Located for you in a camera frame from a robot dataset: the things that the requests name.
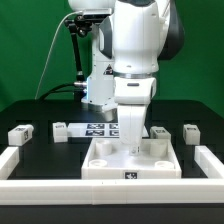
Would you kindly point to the grey camera on mount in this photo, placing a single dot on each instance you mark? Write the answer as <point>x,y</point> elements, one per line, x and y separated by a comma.
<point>96,14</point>

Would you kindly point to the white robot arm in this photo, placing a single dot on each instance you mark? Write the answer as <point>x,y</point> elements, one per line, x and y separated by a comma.
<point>129,38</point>

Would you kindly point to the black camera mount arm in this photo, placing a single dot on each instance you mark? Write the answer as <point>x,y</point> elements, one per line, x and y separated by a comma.
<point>77,50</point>

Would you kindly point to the white U-shaped fence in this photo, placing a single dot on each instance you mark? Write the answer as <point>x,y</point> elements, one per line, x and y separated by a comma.
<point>92,192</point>

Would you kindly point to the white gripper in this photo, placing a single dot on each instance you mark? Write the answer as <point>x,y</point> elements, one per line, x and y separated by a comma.
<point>131,119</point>

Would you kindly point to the white marker sheet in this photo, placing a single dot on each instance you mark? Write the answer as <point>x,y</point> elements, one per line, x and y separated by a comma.
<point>108,130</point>

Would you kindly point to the white square tabletop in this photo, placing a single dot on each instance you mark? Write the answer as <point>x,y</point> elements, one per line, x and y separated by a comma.
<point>108,158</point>

